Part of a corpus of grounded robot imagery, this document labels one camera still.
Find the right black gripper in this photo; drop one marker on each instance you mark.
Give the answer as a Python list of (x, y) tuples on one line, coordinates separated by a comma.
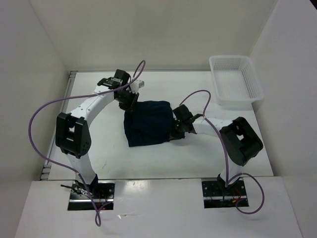
[(175, 135)]

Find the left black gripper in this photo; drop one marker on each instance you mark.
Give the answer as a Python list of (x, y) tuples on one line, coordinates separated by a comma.
[(130, 107)]

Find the navy blue shorts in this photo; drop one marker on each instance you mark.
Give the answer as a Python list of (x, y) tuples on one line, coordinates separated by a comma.
[(149, 123)]

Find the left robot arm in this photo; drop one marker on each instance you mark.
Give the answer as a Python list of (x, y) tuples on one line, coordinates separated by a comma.
[(72, 133)]

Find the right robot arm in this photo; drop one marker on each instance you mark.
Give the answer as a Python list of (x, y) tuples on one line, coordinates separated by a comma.
[(239, 141)]

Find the white plastic basket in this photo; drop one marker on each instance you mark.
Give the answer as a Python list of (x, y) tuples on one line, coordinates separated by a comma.
[(235, 80)]

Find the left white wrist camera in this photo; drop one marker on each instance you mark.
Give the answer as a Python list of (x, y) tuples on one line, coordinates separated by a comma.
[(136, 86)]

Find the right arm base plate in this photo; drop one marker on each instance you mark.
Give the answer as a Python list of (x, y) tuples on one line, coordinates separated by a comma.
[(215, 195)]

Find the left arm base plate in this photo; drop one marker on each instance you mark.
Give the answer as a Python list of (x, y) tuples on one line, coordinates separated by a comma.
[(103, 198)]

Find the aluminium table edge rail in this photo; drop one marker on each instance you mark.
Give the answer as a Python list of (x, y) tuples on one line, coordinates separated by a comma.
[(59, 125)]

